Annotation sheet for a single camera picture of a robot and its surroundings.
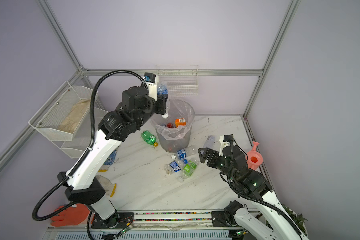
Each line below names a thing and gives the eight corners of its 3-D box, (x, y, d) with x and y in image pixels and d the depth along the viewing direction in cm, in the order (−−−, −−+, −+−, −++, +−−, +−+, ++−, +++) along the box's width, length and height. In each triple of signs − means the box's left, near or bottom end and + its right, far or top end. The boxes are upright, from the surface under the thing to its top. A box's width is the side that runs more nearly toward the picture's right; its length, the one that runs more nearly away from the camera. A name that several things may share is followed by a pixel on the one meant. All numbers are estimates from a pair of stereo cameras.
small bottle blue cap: (166, 176, 90) (165, 173, 88) (163, 165, 95) (162, 163, 92) (189, 168, 94) (189, 165, 91) (185, 158, 98) (185, 156, 95)
